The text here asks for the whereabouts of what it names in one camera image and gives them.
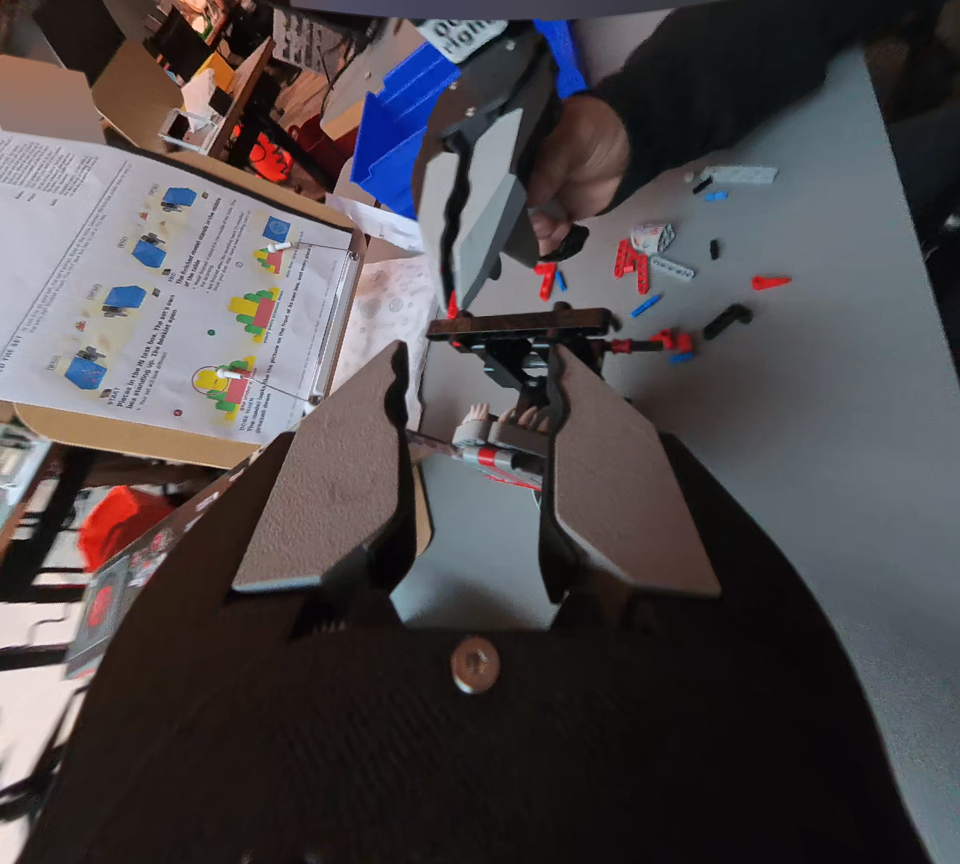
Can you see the white red toy panel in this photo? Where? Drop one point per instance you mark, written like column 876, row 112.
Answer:
column 652, row 238

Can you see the blue plastic bin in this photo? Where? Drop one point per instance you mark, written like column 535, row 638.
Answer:
column 397, row 136

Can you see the instruction sheet on clipboard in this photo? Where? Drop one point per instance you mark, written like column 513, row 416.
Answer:
column 150, row 451

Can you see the person's right hand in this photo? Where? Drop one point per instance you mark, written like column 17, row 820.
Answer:
column 585, row 159

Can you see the printed instruction sheet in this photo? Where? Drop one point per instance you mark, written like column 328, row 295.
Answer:
column 150, row 279

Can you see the patterned paper bag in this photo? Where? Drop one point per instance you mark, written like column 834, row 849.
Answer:
column 390, row 316

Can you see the black bent toy beam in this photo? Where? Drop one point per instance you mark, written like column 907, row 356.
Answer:
column 726, row 322

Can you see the grey red toy brick model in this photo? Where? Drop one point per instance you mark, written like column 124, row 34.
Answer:
column 517, row 361

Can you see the clear acrylic holder bar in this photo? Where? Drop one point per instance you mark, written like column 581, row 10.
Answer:
column 334, row 331

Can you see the person's right forearm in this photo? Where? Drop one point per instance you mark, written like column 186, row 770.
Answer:
column 712, row 99

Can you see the cardboard toy set box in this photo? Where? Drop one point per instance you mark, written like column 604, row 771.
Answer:
column 172, row 541

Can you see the red toy axle pin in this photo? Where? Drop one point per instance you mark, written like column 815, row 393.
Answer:
column 452, row 304

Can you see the red straight toy beam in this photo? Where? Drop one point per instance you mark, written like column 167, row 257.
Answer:
column 624, row 258
column 641, row 273

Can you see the long blue toy pin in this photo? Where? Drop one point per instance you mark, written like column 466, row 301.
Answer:
column 646, row 306

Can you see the long black toy beam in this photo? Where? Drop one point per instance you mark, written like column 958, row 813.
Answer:
column 525, row 322

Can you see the plain white paper bag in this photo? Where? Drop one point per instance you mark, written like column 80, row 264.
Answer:
column 375, row 219

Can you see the red toy tooth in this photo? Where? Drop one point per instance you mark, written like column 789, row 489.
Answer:
column 771, row 282

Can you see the long white toy beam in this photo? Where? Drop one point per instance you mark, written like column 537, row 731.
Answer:
column 742, row 175

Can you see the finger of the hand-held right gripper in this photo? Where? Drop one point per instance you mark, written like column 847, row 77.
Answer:
column 435, row 204
column 491, row 204

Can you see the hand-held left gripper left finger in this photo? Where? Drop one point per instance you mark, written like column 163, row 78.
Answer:
column 330, row 496

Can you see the red toy connector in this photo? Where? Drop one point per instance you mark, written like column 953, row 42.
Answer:
column 675, row 340

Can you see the red bent toy beam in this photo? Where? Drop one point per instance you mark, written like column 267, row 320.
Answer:
column 547, row 279

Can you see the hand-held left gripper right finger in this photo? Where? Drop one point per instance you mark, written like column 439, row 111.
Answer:
column 622, row 496

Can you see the small white sign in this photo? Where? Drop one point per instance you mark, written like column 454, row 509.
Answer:
column 307, row 39

